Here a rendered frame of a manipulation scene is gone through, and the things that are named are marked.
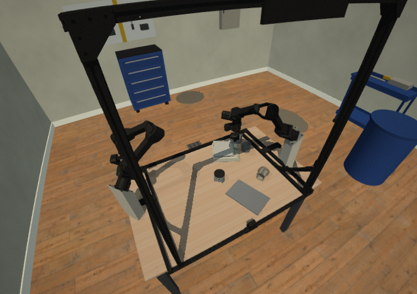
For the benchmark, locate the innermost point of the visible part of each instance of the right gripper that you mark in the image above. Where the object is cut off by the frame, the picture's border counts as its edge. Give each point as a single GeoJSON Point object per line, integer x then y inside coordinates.
{"type": "Point", "coordinates": [236, 129]}

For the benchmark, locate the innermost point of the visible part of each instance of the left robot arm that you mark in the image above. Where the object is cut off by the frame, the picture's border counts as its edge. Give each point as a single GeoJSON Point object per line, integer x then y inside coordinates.
{"type": "Point", "coordinates": [153, 135]}

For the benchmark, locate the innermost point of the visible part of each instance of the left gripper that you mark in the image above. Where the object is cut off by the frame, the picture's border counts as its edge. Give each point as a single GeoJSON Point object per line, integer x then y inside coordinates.
{"type": "Point", "coordinates": [115, 159]}

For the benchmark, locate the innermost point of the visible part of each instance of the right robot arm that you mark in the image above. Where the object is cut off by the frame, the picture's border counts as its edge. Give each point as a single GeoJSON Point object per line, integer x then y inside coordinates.
{"type": "Point", "coordinates": [281, 129]}

